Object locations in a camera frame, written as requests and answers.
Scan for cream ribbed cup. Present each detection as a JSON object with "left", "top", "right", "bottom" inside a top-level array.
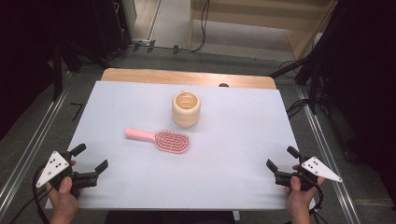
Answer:
[{"left": 171, "top": 91, "right": 202, "bottom": 128}]

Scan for black metal stand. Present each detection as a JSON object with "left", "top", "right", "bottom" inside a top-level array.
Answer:
[
  {"left": 50, "top": 38, "right": 110, "bottom": 102},
  {"left": 293, "top": 55, "right": 326, "bottom": 116}
]

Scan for person's right hand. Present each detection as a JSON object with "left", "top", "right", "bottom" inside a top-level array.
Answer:
[{"left": 285, "top": 164, "right": 327, "bottom": 224}]

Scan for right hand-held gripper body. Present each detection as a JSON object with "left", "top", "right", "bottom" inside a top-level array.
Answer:
[{"left": 274, "top": 155, "right": 344, "bottom": 192}]

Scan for black curtain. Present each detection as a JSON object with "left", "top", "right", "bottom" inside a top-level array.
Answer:
[
  {"left": 0, "top": 0, "right": 97, "bottom": 141},
  {"left": 306, "top": 0, "right": 396, "bottom": 200}
]

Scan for light wooden shelf unit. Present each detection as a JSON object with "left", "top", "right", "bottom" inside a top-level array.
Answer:
[{"left": 189, "top": 0, "right": 339, "bottom": 62}]

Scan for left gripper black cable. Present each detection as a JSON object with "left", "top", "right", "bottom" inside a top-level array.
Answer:
[{"left": 8, "top": 163, "right": 52, "bottom": 224}]

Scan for pink hairbrush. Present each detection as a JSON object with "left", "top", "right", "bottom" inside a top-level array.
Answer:
[{"left": 124, "top": 127, "right": 191, "bottom": 155}]

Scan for wooden table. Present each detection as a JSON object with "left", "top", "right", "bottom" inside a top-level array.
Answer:
[{"left": 101, "top": 67, "right": 277, "bottom": 91}]

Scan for hanging black cable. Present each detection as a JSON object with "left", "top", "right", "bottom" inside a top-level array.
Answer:
[{"left": 190, "top": 0, "right": 211, "bottom": 53}]

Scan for metal floor rail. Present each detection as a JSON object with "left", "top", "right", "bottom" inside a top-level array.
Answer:
[
  {"left": 295, "top": 85, "right": 363, "bottom": 224},
  {"left": 0, "top": 73, "right": 76, "bottom": 216}
]

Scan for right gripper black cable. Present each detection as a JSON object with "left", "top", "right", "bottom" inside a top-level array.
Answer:
[{"left": 284, "top": 182, "right": 330, "bottom": 224}]

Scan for person's left hand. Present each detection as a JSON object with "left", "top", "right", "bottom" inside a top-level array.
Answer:
[{"left": 45, "top": 160, "right": 79, "bottom": 224}]

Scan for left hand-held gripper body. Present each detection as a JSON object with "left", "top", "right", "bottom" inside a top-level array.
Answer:
[{"left": 35, "top": 150, "right": 98, "bottom": 198}]

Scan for dark cabinet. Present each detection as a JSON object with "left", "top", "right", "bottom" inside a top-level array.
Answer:
[{"left": 92, "top": 0, "right": 134, "bottom": 60}]

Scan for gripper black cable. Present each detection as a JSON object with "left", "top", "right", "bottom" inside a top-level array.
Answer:
[
  {"left": 8, "top": 163, "right": 52, "bottom": 224},
  {"left": 284, "top": 182, "right": 330, "bottom": 224}
]

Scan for black floor cables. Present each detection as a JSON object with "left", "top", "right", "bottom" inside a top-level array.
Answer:
[{"left": 269, "top": 59, "right": 314, "bottom": 120}]

